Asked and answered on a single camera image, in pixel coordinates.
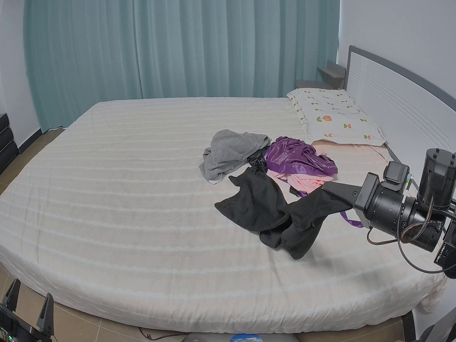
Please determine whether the white printed pillow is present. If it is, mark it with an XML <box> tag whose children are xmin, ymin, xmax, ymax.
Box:
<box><xmin>287</xmin><ymin>88</ymin><xmax>387</xmax><ymax>146</ymax></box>

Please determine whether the black shiny garment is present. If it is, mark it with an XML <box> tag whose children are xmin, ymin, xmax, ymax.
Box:
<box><xmin>247</xmin><ymin>148</ymin><xmax>268</xmax><ymax>174</ymax></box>

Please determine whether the grey garment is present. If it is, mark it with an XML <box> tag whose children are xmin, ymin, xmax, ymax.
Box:
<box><xmin>198</xmin><ymin>129</ymin><xmax>272</xmax><ymax>185</ymax></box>

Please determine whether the blue-green curtain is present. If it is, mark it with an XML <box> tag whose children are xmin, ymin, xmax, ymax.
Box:
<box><xmin>23</xmin><ymin>0</ymin><xmax>143</xmax><ymax>132</ymax></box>
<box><xmin>135</xmin><ymin>0</ymin><xmax>341</xmax><ymax>100</ymax></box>

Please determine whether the grey bedside table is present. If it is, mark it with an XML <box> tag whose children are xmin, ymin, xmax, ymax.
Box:
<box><xmin>296</xmin><ymin>60</ymin><xmax>347</xmax><ymax>91</ymax></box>

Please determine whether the bed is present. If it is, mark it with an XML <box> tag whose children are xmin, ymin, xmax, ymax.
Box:
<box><xmin>0</xmin><ymin>45</ymin><xmax>456</xmax><ymax>334</ymax></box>

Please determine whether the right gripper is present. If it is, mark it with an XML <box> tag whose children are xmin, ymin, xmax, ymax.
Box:
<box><xmin>353</xmin><ymin>172</ymin><xmax>417</xmax><ymax>241</ymax></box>

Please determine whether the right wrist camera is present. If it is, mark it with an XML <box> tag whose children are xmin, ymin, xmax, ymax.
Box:
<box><xmin>383</xmin><ymin>161</ymin><xmax>411</xmax><ymax>194</ymax></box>

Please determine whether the black chest of drawers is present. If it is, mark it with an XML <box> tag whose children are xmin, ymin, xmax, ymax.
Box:
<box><xmin>0</xmin><ymin>113</ymin><xmax>19</xmax><ymax>174</ymax></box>

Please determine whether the purple satin garment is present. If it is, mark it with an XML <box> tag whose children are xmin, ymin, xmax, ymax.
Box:
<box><xmin>264</xmin><ymin>137</ymin><xmax>365</xmax><ymax>229</ymax></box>

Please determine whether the black cable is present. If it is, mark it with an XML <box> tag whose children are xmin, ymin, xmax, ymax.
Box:
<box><xmin>367</xmin><ymin>227</ymin><xmax>456</xmax><ymax>274</ymax></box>
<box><xmin>138</xmin><ymin>326</ymin><xmax>187</xmax><ymax>339</ymax></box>

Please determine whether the pink garment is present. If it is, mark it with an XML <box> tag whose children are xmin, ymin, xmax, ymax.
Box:
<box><xmin>267</xmin><ymin>169</ymin><xmax>335</xmax><ymax>197</ymax></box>

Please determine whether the black T-shirt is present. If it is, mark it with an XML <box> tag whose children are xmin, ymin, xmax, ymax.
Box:
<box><xmin>214</xmin><ymin>166</ymin><xmax>351</xmax><ymax>260</ymax></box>

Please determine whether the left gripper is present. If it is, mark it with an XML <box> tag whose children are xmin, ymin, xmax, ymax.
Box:
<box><xmin>0</xmin><ymin>278</ymin><xmax>55</xmax><ymax>342</ymax></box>

